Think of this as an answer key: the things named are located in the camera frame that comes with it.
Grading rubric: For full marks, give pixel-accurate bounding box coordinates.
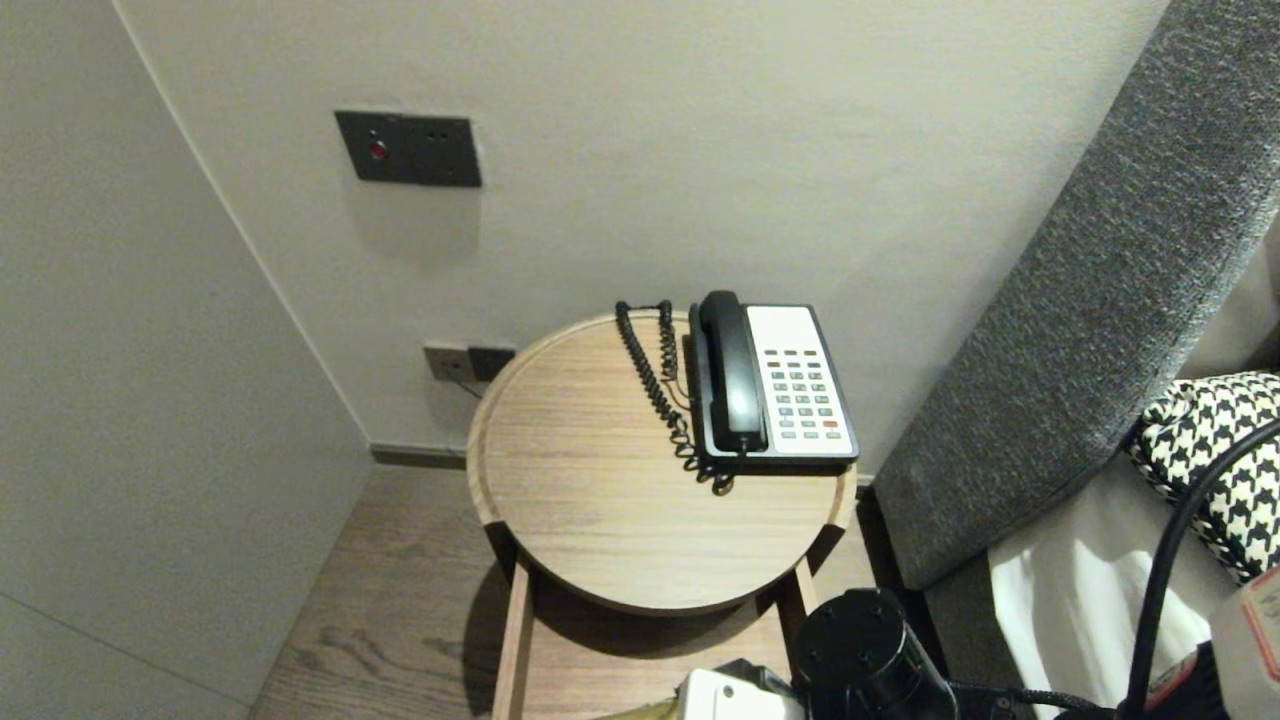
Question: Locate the grey fabric headboard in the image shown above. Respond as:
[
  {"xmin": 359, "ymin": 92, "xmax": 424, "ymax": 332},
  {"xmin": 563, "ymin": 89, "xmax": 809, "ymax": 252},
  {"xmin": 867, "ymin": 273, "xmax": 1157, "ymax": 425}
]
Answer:
[{"xmin": 872, "ymin": 0, "xmax": 1280, "ymax": 591}]

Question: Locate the grey fabric bed frame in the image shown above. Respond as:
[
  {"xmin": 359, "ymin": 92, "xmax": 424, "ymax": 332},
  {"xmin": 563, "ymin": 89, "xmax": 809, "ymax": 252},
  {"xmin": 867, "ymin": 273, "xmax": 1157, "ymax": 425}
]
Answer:
[{"xmin": 922, "ymin": 555, "xmax": 1041, "ymax": 720}]

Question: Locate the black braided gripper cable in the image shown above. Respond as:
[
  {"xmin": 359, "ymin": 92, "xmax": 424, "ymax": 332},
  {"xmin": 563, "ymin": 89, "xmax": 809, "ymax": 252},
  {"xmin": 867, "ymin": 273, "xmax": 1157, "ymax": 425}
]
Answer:
[{"xmin": 945, "ymin": 680, "xmax": 1126, "ymax": 717}]

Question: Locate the black telephone handset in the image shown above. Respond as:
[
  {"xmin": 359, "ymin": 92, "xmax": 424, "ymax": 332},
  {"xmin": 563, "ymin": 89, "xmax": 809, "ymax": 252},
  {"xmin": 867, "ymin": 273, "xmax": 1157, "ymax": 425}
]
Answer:
[{"xmin": 698, "ymin": 290, "xmax": 771, "ymax": 453}]

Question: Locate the beige wall socket plate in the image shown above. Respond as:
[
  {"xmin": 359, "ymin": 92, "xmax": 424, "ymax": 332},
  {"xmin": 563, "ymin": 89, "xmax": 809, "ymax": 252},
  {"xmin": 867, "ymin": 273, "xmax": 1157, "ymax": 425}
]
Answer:
[{"xmin": 422, "ymin": 345, "xmax": 473, "ymax": 384}]

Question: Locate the dark wall switch panel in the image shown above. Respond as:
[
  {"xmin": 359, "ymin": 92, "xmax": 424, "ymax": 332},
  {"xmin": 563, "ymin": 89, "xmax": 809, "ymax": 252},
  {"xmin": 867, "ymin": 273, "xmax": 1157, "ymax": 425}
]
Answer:
[{"xmin": 334, "ymin": 110, "xmax": 482, "ymax": 189}]

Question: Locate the black coiled phone cord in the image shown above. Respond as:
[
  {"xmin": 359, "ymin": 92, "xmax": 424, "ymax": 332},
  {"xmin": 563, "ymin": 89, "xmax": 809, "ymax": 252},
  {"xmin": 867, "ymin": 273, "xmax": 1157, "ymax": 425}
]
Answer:
[{"xmin": 614, "ymin": 300, "xmax": 736, "ymax": 496}]

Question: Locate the gold tissue pack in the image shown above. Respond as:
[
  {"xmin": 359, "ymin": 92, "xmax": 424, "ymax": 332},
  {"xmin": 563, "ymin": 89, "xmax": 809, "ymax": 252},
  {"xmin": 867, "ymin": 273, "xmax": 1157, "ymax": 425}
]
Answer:
[{"xmin": 590, "ymin": 698, "xmax": 693, "ymax": 720}]

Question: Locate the curved wooden nightstand drawer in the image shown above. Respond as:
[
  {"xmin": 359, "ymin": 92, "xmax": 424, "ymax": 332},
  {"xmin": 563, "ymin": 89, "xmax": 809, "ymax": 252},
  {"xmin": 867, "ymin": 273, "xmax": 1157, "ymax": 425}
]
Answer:
[{"xmin": 490, "ymin": 555, "xmax": 831, "ymax": 720}]

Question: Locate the black and white telephone base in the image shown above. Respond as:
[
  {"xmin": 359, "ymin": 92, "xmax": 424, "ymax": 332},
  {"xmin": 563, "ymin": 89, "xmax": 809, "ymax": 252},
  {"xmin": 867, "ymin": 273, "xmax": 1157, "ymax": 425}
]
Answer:
[{"xmin": 687, "ymin": 303, "xmax": 860, "ymax": 473}]

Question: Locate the black white houndstooth pillow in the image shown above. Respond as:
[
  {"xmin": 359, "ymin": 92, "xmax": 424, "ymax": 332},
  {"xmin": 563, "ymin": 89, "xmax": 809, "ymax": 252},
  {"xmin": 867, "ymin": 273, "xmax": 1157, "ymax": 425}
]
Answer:
[{"xmin": 1128, "ymin": 372, "xmax": 1280, "ymax": 586}]

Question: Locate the round wooden nightstand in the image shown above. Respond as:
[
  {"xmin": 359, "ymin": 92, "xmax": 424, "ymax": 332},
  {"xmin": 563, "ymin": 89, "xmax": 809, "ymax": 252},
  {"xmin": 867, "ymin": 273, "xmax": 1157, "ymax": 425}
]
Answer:
[{"xmin": 465, "ymin": 312, "xmax": 858, "ymax": 619}]

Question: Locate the dark wall socket plate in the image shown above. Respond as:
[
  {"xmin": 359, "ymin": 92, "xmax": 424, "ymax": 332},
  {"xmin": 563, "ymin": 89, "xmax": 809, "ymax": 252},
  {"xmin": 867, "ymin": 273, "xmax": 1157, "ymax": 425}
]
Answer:
[{"xmin": 468, "ymin": 346, "xmax": 517, "ymax": 384}]

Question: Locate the white bed sheet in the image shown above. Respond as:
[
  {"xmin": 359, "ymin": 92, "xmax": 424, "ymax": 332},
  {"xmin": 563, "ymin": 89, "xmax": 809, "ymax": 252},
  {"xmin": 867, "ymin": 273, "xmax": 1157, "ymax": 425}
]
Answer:
[{"xmin": 988, "ymin": 205, "xmax": 1280, "ymax": 720}]

